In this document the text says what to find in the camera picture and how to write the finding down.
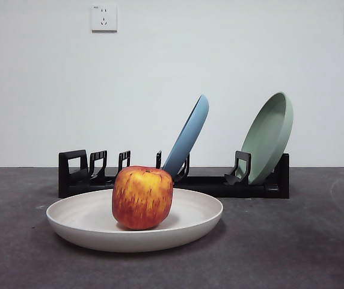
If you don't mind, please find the red yellow apple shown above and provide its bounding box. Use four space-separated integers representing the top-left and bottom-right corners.
111 165 174 231

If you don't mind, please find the pale yellow cream plate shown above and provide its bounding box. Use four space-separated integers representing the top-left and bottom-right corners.
46 188 224 253

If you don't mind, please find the blue plate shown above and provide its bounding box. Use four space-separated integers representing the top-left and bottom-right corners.
161 94 210 182

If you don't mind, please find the black plastic plate rack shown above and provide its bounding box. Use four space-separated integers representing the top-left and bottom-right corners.
58 149 290 199

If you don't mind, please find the green plate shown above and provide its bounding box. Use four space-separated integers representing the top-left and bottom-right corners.
238 92 295 185

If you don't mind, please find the white wall socket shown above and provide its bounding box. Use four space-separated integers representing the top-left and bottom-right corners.
91 4 118 33

